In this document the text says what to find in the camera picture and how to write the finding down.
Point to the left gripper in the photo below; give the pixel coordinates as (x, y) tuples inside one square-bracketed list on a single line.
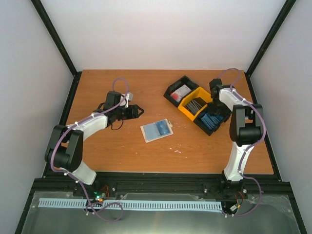
[(133, 113)]

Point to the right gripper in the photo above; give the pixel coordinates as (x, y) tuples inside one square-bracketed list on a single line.
[(222, 113)]

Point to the beige card holder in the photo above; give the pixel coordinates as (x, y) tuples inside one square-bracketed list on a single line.
[(150, 131)]

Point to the blue VIP card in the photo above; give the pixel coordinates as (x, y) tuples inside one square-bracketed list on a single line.
[(163, 128)]

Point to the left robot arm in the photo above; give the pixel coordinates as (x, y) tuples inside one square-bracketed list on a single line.
[(65, 147)]

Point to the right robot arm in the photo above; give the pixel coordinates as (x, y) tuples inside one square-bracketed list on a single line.
[(247, 129)]

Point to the blue cards stack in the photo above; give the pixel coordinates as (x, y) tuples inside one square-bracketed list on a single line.
[(211, 122)]

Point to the black bin with blue cards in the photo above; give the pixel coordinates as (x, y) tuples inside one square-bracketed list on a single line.
[(203, 127)]

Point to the dark grey cards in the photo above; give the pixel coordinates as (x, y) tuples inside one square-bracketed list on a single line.
[(195, 105)]

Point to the red white cards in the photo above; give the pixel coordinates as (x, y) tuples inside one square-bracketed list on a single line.
[(180, 93)]

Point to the yellow bin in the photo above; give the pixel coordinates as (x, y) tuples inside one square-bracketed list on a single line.
[(198, 92)]

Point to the small electronics board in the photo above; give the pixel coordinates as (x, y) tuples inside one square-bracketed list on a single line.
[(101, 196)]

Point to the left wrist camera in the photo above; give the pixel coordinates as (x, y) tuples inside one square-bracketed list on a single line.
[(128, 98)]

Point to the left black frame post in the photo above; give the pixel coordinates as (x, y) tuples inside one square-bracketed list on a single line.
[(54, 35)]

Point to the black frame post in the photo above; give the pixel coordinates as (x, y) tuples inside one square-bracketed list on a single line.
[(280, 18), (54, 35)]

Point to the black aluminium rail base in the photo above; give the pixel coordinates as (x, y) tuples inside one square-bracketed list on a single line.
[(206, 186)]

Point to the right black frame post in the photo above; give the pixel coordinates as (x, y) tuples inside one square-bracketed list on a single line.
[(280, 18)]

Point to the light blue cable duct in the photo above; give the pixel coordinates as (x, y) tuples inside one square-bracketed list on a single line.
[(133, 205)]

